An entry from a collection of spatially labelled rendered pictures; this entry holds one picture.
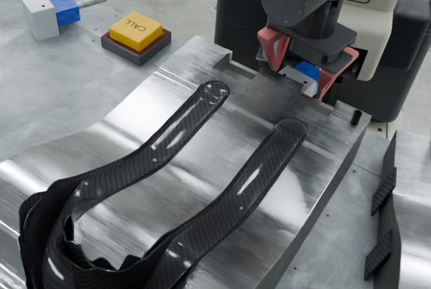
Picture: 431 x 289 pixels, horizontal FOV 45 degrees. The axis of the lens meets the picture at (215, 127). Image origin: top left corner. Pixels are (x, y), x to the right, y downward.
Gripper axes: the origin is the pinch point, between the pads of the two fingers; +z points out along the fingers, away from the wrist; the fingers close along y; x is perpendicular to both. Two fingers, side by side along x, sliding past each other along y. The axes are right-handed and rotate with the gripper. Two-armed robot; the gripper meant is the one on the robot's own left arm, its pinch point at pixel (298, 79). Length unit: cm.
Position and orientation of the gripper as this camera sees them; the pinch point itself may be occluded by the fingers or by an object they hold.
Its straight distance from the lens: 75.4
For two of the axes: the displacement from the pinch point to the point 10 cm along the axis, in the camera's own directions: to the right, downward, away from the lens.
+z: -0.9, 6.9, 7.2
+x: 6.5, -5.1, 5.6
